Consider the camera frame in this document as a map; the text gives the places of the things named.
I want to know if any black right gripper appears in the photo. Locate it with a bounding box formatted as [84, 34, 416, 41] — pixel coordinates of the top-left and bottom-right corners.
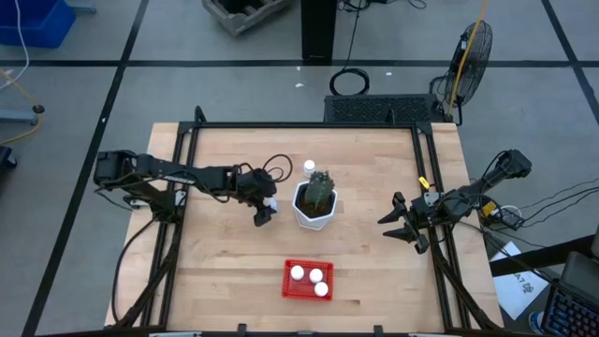
[376, 190, 459, 243]

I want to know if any red plastic mesh basket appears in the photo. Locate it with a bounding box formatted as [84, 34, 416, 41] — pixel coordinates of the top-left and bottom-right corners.
[281, 258, 335, 302]

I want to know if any green cactus plant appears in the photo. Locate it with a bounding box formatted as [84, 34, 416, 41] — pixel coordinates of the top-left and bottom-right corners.
[302, 170, 337, 211]

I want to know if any white hexagonal plant pot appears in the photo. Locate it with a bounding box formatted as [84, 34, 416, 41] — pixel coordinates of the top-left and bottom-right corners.
[291, 181, 340, 232]

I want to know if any black power adapter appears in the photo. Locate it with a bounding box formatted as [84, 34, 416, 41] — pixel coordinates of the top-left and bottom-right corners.
[480, 201, 526, 232]

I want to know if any black perforated metal box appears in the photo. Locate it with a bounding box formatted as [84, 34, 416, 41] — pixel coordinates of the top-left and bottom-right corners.
[323, 93, 445, 125]

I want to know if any white paper sheet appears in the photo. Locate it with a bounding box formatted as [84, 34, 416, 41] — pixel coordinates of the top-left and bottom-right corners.
[488, 240, 549, 322]

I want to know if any black desk edge bar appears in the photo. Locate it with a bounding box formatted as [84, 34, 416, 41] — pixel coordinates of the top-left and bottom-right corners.
[488, 233, 599, 278]

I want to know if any black square pillar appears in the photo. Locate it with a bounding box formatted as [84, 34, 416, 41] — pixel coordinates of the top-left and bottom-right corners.
[300, 0, 339, 65]

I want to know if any grey wooden crate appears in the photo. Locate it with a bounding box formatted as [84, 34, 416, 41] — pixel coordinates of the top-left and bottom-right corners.
[201, 0, 292, 37]

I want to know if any black floor fan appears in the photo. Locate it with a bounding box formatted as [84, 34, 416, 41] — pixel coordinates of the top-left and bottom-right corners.
[430, 20, 495, 126]

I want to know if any dark laptop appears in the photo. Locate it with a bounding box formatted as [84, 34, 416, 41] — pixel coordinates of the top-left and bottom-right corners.
[558, 251, 599, 300]

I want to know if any backlit computer keyboard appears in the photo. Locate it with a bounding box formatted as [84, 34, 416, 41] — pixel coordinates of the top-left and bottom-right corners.
[541, 284, 599, 337]

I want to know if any grey stand leg with caster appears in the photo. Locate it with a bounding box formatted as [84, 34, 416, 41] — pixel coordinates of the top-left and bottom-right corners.
[0, 104, 47, 127]

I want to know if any blue plastic bin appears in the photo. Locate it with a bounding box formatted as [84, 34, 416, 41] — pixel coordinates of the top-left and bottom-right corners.
[0, 0, 78, 49]

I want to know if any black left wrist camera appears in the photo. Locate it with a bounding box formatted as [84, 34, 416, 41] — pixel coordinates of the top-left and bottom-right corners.
[253, 206, 279, 228]

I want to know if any black aluminium table frame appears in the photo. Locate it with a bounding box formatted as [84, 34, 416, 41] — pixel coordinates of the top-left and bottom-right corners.
[105, 105, 504, 331]

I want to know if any coiled black cable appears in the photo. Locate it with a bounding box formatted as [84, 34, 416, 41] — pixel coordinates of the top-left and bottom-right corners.
[329, 67, 372, 97]

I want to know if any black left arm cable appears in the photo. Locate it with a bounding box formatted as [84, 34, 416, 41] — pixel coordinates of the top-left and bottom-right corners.
[110, 215, 159, 324]

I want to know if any black floor cable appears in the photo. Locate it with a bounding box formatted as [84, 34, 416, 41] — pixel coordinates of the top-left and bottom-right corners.
[519, 189, 599, 230]
[517, 179, 599, 212]

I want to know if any yellow cable by fan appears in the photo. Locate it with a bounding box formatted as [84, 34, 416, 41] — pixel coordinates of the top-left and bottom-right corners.
[446, 0, 491, 116]

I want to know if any yellow floor cable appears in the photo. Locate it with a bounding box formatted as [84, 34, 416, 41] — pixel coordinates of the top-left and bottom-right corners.
[0, 67, 46, 146]

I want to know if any white hanging cable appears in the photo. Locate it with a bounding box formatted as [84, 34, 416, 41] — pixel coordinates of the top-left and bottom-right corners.
[0, 0, 31, 93]

